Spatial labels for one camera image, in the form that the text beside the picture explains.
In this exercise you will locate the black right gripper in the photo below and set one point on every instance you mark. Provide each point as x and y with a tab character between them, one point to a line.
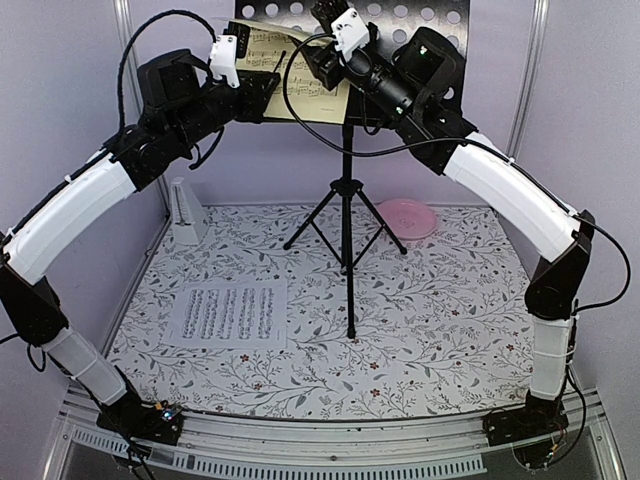
317	56

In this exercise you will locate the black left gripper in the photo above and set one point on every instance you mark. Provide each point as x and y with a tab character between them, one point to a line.
257	101

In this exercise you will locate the yellow sheet music page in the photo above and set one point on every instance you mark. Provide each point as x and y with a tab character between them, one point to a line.
264	48

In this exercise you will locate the black perforated music stand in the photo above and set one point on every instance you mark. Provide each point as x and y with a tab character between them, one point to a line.
350	200

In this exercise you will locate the white metronome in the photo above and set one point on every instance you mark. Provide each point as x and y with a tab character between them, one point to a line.
188	219

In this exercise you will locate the white sheet music page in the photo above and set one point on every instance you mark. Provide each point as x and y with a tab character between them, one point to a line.
245	315

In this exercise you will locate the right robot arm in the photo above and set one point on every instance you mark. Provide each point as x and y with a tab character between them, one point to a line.
563	239

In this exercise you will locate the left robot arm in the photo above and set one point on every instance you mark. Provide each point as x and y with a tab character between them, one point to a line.
185	100

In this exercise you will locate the pink plastic plate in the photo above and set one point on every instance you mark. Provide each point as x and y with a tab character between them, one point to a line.
408	219

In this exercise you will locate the floral patterned table cloth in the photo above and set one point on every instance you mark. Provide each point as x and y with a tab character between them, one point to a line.
439	329

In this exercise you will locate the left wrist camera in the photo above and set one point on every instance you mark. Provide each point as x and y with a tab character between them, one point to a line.
226	49

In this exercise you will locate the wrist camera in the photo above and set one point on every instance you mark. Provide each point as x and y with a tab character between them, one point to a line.
346	25
226	49

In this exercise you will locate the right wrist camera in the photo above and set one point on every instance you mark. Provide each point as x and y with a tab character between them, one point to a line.
346	25

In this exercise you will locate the right aluminium corner post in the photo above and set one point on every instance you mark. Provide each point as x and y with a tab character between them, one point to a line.
531	70

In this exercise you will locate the aluminium front rail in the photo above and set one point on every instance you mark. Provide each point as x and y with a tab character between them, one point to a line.
234	447

